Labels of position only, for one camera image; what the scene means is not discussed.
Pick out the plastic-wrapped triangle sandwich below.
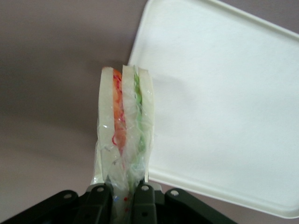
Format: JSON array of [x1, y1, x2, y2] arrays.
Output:
[[90, 64, 156, 224]]

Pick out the beige rectangular serving tray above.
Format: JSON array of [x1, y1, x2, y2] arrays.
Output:
[[127, 0, 299, 219]]

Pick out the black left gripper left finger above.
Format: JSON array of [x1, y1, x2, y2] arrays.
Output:
[[0, 183, 114, 224]]

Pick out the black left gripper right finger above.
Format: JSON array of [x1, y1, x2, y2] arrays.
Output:
[[132, 182, 238, 224]]

